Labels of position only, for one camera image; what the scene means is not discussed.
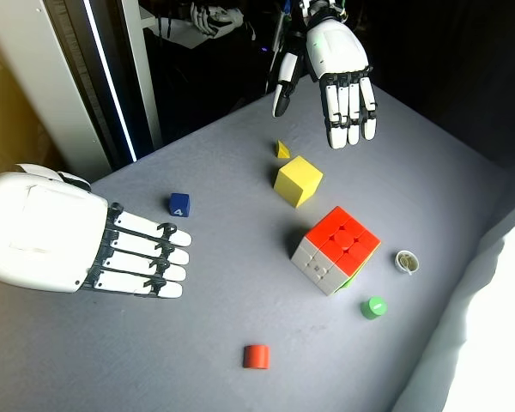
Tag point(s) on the red cylinder block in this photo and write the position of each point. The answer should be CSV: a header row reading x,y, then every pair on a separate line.
x,y
256,357

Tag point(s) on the Rubik's cube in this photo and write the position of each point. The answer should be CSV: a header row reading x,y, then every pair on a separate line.
x,y
335,249

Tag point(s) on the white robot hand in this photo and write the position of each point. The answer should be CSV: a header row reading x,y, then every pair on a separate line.
x,y
38,227
335,47

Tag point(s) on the grey table cloth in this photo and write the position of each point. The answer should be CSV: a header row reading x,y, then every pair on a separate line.
x,y
197,322

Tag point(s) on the small white cup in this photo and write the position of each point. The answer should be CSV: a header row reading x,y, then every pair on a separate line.
x,y
407,262

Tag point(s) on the small yellow pyramid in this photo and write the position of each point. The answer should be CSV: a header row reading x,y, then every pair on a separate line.
x,y
282,150

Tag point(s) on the blue number die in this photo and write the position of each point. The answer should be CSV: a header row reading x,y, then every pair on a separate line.
x,y
179,205

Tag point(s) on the green cylinder block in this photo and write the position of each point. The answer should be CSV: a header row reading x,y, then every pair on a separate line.
x,y
372,308

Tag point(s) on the spare white robot hand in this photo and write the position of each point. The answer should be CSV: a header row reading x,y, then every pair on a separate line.
x,y
216,19

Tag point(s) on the large yellow cube block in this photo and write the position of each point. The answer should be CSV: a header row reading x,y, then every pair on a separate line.
x,y
296,182

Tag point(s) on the white cabinet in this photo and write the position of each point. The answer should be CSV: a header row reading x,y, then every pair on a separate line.
x,y
47,86

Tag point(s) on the white shelf board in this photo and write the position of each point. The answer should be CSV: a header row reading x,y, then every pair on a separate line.
x,y
176,32

